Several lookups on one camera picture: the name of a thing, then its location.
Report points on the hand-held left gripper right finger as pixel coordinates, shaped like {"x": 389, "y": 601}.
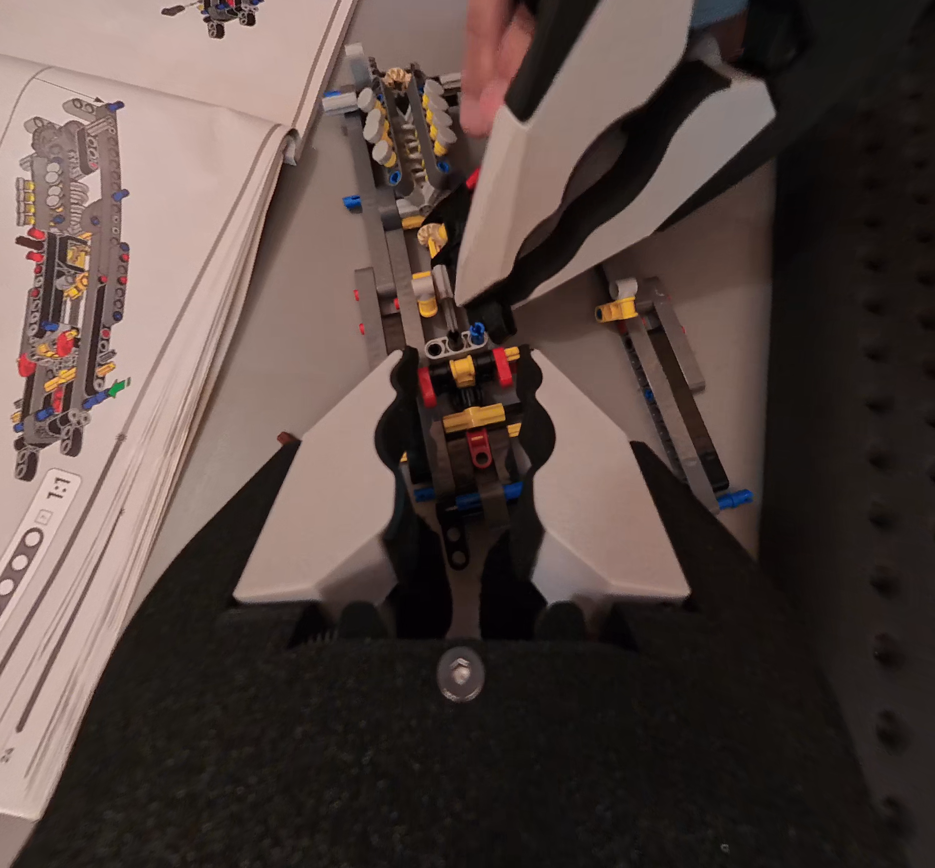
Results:
{"x": 606, "y": 517}

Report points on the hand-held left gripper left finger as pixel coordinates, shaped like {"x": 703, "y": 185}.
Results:
{"x": 314, "y": 517}

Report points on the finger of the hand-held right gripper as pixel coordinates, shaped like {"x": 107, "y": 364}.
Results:
{"x": 533, "y": 188}
{"x": 701, "y": 166}

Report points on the grey lego side beam assembly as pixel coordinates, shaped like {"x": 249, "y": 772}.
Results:
{"x": 679, "y": 408}

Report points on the multicoloured lego chassis assembly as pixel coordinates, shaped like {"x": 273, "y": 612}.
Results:
{"x": 394, "y": 254}

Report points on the lego instruction booklet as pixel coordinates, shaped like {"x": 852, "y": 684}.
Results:
{"x": 182, "y": 188}

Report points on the person's right hand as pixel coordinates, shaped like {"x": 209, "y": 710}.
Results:
{"x": 486, "y": 42}

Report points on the black perforated panel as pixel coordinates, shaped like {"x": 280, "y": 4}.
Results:
{"x": 862, "y": 444}

